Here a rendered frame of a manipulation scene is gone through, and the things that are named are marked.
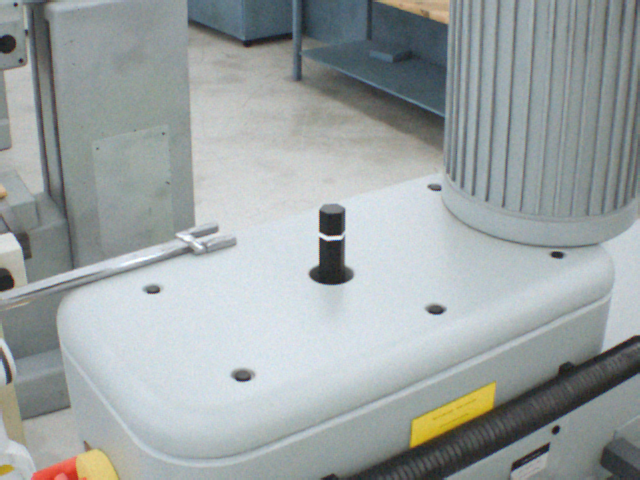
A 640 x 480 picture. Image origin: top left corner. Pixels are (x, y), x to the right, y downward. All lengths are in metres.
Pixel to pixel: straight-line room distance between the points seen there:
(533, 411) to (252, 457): 0.26
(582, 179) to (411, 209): 0.18
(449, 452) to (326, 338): 0.13
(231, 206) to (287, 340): 4.65
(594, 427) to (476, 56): 0.41
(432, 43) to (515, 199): 6.42
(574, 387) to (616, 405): 0.19
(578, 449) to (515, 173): 0.32
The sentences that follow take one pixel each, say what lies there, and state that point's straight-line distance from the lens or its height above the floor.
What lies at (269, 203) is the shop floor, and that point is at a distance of 5.39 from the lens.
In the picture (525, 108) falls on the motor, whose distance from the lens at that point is 0.83.
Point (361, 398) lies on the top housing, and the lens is 0.71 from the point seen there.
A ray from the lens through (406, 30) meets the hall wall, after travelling 7.49.
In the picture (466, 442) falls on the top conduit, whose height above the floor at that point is 1.80.
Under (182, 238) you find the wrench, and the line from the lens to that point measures 0.87.
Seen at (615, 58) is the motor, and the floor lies 2.07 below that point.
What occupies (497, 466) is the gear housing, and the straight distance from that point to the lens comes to 0.91.
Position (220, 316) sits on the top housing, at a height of 1.89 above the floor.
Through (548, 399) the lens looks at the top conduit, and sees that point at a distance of 0.83.
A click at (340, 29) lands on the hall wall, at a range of 8.20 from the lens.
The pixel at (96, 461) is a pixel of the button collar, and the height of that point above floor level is 1.79.
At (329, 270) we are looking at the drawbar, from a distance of 0.81.
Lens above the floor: 2.29
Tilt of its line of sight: 27 degrees down
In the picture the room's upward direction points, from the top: straight up
